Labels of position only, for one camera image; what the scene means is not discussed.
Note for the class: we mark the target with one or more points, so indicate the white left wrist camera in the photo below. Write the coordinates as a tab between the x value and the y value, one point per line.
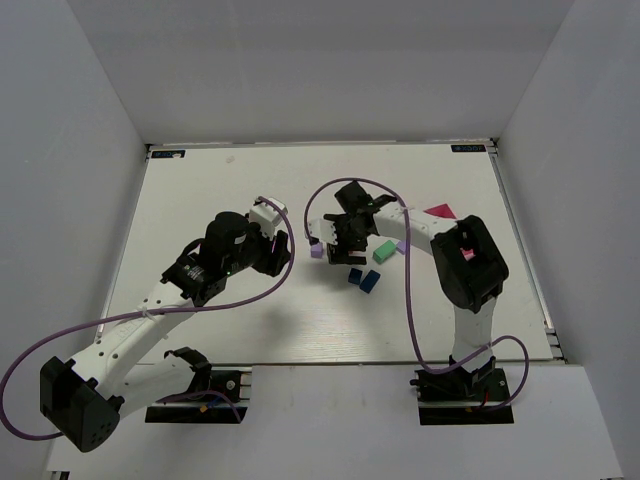
267	216

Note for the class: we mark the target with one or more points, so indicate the blue table logo sticker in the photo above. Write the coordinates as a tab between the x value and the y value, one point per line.
168	154
468	148

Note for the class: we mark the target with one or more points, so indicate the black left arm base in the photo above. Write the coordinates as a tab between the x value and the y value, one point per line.
214	394

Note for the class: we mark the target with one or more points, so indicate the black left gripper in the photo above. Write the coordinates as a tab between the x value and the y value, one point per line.
276	253

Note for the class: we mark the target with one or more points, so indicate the pink plastic box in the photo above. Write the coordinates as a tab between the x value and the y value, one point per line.
441	211

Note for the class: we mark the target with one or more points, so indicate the blue table logo sticker left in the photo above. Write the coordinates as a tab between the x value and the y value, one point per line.
168	154

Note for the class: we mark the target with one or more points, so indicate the blue cube block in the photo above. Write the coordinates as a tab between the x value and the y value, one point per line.
355	276

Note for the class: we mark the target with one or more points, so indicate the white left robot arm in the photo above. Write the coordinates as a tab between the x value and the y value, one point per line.
87	396

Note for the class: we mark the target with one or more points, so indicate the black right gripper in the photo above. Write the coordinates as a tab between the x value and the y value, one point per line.
343	240

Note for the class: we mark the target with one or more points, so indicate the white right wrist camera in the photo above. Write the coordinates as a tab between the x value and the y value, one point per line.
322	231

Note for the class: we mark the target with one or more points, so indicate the green wood block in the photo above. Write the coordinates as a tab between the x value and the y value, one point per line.
384	251

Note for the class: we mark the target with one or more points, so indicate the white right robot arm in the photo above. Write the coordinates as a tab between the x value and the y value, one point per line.
470	268

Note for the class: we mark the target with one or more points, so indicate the dark blue long block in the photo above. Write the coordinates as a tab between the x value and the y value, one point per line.
369	281

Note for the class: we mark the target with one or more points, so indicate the blue table logo sticker right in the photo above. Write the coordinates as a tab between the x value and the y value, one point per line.
468	148

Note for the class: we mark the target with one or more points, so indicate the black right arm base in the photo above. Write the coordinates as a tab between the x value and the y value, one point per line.
443	400

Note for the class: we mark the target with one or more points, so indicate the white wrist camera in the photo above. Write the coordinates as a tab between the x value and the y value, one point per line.
267	216
322	231

